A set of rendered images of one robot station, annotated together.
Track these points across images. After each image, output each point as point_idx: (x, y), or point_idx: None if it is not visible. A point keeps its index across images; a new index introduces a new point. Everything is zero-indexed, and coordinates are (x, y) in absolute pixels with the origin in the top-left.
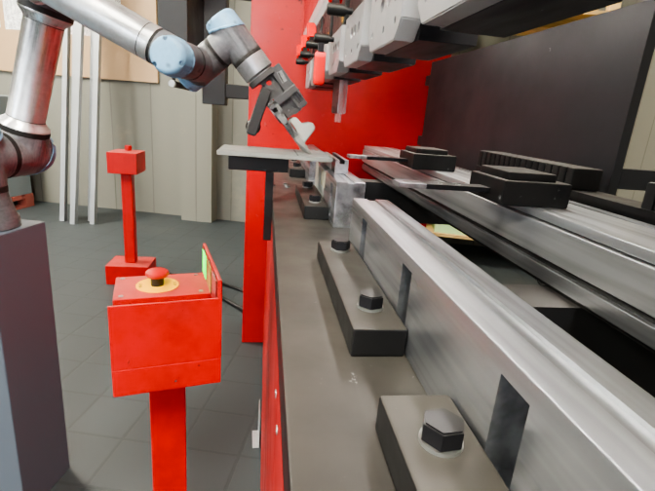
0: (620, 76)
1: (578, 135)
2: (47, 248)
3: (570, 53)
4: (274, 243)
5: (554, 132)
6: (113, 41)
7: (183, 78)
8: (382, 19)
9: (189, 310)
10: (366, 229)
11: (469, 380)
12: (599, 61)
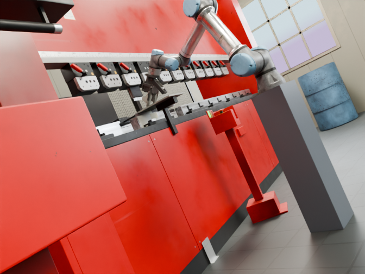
0: (109, 106)
1: (108, 121)
2: (256, 111)
3: (91, 101)
4: (193, 113)
5: (100, 122)
6: (195, 47)
7: (182, 66)
8: (178, 75)
9: (219, 113)
10: (188, 106)
11: (207, 103)
12: (102, 104)
